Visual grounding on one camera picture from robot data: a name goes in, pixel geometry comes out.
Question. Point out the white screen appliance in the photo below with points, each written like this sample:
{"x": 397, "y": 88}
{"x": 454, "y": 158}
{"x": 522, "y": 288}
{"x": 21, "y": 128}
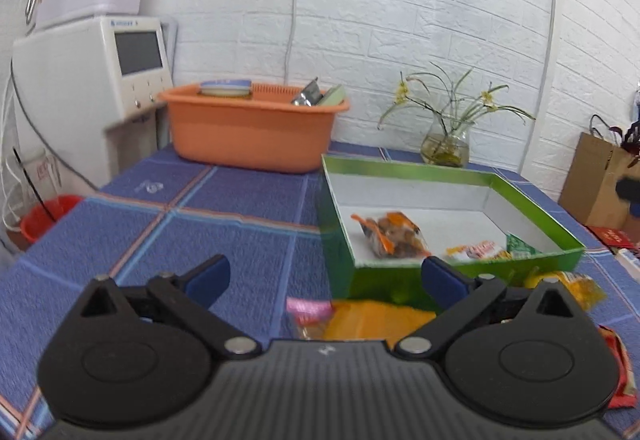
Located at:
{"x": 88, "y": 93}

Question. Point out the yellow snack bag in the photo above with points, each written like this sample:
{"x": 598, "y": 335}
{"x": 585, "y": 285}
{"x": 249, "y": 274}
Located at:
{"x": 583, "y": 288}

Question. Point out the orange plastic basin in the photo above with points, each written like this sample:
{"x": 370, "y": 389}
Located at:
{"x": 263, "y": 132}

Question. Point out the red snack packet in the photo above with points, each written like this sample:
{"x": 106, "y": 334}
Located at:
{"x": 626, "y": 393}

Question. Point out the pink pumpkin seed packet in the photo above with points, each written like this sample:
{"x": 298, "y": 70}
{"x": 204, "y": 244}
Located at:
{"x": 309, "y": 317}

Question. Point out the brown paper bag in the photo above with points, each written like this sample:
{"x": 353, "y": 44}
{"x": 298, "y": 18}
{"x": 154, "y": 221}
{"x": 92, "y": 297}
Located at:
{"x": 588, "y": 193}

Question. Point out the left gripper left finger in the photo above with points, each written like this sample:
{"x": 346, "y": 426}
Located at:
{"x": 135, "y": 355}

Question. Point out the dark purple potted plant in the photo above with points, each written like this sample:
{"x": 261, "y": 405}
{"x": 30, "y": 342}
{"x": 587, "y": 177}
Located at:
{"x": 627, "y": 139}

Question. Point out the green cardboard box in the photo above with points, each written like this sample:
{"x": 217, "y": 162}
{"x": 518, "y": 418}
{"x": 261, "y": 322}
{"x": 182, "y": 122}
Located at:
{"x": 452, "y": 207}

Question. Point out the green triangular snack packet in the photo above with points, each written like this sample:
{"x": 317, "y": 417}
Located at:
{"x": 517, "y": 249}

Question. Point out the clear orange-label snack packet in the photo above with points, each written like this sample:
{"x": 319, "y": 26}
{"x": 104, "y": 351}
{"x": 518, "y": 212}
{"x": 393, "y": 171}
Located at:
{"x": 393, "y": 236}

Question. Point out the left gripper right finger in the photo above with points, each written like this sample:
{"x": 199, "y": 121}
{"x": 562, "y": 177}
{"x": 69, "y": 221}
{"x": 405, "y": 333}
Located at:
{"x": 519, "y": 356}

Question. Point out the glass vase with flowers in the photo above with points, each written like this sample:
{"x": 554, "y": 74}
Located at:
{"x": 453, "y": 111}

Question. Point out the orange snack packet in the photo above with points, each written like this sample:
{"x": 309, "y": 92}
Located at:
{"x": 373, "y": 320}

